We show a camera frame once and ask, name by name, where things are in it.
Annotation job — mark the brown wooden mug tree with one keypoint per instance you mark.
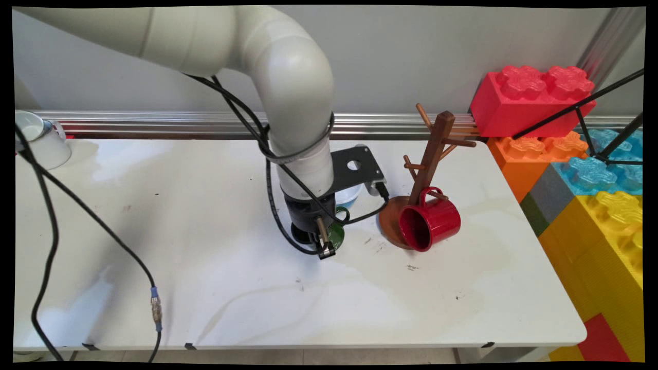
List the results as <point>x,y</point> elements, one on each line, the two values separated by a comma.
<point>429,154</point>

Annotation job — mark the big light blue toy block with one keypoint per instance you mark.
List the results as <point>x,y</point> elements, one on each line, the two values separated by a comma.
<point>591,174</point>

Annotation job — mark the white mug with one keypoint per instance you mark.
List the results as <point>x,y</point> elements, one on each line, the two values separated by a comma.
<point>49,151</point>

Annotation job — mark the red mug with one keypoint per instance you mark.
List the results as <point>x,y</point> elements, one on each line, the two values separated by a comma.
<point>437,221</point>

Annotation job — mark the horizontal aluminium rail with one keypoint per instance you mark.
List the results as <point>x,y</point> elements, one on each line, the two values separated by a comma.
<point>154,123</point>

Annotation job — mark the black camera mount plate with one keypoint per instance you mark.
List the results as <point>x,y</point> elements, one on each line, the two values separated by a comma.
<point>367,164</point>

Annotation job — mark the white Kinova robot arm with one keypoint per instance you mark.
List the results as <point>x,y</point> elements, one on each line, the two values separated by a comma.
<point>288,77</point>

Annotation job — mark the big dark green toy block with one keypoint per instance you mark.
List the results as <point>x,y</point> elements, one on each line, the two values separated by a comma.
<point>534,216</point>

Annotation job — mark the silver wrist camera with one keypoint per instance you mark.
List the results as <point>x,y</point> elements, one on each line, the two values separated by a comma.
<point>378,187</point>

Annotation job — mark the low red toy block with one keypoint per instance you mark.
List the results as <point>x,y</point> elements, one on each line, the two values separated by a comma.
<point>601,341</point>

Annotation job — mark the black tripod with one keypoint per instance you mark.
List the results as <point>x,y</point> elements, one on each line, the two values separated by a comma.
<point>581,105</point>

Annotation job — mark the big red toy block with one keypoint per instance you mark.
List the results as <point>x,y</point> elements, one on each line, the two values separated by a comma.
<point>509,108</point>

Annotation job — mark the big grey toy block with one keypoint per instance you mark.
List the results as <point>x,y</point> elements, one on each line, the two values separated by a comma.
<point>551,195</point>

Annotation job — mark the big orange toy block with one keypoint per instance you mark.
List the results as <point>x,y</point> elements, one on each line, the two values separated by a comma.
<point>519,164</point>

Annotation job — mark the slanted aluminium post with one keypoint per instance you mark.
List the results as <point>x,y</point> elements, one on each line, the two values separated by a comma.
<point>609,43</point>

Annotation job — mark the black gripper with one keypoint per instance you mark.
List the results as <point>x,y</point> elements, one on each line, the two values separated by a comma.
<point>308,216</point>

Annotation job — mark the big yellow toy block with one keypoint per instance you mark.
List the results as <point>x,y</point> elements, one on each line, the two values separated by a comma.
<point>601,246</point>

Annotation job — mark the blue and white bowl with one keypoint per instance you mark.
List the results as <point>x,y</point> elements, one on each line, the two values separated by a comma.
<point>348,196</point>

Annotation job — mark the green enamel mug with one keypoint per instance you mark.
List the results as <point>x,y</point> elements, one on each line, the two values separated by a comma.
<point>339,234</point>

